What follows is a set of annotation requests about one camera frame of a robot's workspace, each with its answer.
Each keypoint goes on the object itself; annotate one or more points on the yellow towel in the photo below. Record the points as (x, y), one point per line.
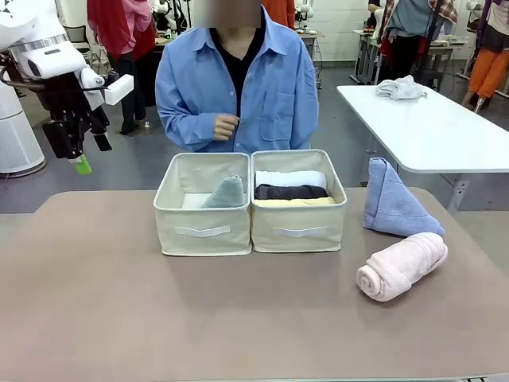
(278, 202)

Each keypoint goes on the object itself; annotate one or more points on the person's left forearm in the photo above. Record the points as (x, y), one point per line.
(306, 123)

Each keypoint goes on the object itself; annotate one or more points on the white side table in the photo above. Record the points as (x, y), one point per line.
(437, 127)

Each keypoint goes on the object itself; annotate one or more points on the person in blue shirt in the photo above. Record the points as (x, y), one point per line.
(278, 79)

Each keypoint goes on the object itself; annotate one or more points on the white towel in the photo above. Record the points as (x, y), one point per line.
(286, 178)

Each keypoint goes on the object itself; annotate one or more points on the light grey cone-folded towel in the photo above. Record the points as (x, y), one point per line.
(226, 195)

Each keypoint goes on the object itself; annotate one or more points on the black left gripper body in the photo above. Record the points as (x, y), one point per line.
(67, 135)

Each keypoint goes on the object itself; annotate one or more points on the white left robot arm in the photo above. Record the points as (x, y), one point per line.
(47, 63)

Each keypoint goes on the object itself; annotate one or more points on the person's right forearm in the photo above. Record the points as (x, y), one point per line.
(187, 131)

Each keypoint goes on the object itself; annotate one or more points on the white cylindrical air purifier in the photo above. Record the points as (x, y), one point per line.
(16, 135)

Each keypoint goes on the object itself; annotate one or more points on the pink rolled towel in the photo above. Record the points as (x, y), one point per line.
(397, 262)

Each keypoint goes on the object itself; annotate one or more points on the cream fabric storage bin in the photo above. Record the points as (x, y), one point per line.
(203, 235)
(298, 231)

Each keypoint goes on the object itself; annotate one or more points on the clothes rack with garments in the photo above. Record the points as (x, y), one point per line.
(409, 24)

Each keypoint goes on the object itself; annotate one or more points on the person in red jacket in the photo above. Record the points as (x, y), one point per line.
(119, 32)

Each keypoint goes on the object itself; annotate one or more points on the person's right hand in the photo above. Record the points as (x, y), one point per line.
(224, 126)

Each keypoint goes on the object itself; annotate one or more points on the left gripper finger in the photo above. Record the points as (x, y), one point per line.
(82, 165)
(103, 142)

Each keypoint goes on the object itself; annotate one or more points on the grey background desk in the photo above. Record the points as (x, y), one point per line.
(449, 44)

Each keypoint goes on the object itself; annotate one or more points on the mannequin in orange trousers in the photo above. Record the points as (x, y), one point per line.
(489, 67)

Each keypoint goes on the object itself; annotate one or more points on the lavender blue cone-folded towel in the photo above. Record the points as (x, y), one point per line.
(389, 207)

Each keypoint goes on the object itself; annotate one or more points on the dark grey towel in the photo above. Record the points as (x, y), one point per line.
(290, 192)

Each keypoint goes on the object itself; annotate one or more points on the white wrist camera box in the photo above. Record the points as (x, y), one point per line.
(119, 89)

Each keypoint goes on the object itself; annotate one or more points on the crumpled white cloth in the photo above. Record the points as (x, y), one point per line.
(399, 88)

